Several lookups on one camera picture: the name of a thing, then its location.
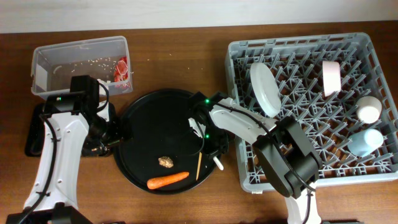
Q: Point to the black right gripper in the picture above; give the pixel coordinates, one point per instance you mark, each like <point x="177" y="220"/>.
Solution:
<point x="209" y="150"/>

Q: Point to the crumpled white tissue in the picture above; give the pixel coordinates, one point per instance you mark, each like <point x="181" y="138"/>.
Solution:
<point x="104" y="82"/>

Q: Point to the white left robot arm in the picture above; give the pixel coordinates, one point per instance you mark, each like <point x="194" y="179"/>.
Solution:
<point x="74" y="124"/>

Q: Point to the rectangular black tray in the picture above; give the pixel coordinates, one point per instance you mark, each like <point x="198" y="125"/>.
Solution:
<point x="35" y="137"/>

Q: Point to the round black tray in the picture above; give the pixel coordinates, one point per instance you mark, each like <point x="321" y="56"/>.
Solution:
<point x="159" y="126"/>

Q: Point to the light blue plastic cup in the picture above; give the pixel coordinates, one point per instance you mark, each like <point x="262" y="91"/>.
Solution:
<point x="365" y="142"/>

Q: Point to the white plastic fork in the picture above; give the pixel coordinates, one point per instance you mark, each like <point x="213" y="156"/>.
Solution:
<point x="218" y="163"/>

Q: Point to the wooden chopstick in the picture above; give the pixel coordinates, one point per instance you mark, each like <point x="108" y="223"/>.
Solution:
<point x="198" y="166"/>

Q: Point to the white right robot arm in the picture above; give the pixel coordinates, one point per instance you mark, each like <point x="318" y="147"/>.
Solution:
<point x="288" y="159"/>

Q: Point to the brown food scrap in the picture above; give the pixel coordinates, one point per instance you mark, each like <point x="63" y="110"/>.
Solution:
<point x="166" y="162"/>

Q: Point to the red snack wrapper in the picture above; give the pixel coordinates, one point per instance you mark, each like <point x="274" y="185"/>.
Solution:
<point x="121" y="70"/>

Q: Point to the white plastic cup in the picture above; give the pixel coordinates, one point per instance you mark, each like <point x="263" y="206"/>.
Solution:
<point x="369" y="109"/>

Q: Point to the grey dishwasher rack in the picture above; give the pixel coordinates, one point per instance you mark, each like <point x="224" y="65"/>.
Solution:
<point x="328" y="121"/>

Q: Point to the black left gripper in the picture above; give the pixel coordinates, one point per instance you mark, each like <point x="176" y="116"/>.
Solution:
<point x="115" y="138"/>

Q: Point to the orange carrot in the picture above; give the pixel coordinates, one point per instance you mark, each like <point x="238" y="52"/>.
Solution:
<point x="159" y="182"/>

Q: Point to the clear plastic waste bin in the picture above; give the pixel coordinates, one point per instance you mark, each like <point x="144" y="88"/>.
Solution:
<point x="53" y="66"/>

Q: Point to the grey plate with food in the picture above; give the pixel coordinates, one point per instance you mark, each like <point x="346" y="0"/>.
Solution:
<point x="265" y="89"/>

